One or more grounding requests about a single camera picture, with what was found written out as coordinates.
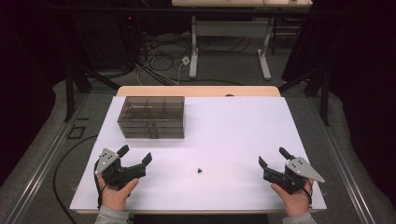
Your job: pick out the dark curtain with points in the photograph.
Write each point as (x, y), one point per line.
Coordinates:
(25, 93)
(364, 77)

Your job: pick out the smoky clear drawer cabinet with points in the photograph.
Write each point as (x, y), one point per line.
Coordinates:
(174, 102)

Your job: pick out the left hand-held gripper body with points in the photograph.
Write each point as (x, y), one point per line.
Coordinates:
(113, 174)

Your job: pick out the black equipment with red light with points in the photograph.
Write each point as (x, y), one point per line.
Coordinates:
(109, 40)

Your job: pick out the person's left hand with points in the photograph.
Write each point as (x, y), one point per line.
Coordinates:
(115, 197)

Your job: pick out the white power adapter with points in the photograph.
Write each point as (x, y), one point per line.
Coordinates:
(185, 60)

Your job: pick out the metal floor rail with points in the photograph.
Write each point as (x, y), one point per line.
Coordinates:
(46, 161)
(342, 165)

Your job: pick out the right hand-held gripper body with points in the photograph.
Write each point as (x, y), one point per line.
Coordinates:
(303, 169)

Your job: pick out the white-legged desk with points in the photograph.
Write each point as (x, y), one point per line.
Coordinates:
(230, 28)

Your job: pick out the black metal stand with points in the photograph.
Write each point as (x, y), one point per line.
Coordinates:
(325, 99)
(70, 99)

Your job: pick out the person's right hand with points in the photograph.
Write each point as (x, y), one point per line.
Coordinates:
(295, 202)

